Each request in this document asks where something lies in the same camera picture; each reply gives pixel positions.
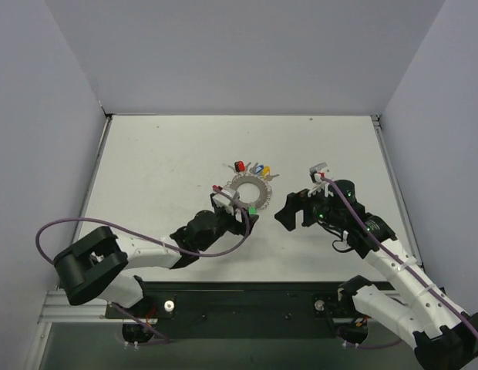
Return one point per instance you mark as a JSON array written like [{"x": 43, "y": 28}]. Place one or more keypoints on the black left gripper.
[{"x": 231, "y": 217}]

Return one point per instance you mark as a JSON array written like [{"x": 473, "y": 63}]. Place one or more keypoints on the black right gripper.
[{"x": 306, "y": 212}]

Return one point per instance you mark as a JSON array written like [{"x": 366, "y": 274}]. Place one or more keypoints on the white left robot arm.
[{"x": 95, "y": 266}]

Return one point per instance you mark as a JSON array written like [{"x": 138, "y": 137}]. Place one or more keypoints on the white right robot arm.
[{"x": 441, "y": 334}]

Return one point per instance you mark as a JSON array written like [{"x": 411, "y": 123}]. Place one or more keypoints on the yellow key tag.
[{"x": 266, "y": 171}]

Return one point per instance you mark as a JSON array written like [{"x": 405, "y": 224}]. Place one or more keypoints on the red key tag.
[{"x": 242, "y": 166}]

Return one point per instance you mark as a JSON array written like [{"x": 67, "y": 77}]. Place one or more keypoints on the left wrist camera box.
[{"x": 225, "y": 199}]

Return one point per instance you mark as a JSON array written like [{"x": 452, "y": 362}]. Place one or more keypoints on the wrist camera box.
[
  {"x": 318, "y": 171},
  {"x": 225, "y": 199}
]

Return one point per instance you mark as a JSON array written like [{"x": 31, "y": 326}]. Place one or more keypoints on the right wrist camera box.
[{"x": 318, "y": 171}]

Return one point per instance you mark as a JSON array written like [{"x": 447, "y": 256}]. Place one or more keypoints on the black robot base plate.
[{"x": 243, "y": 310}]

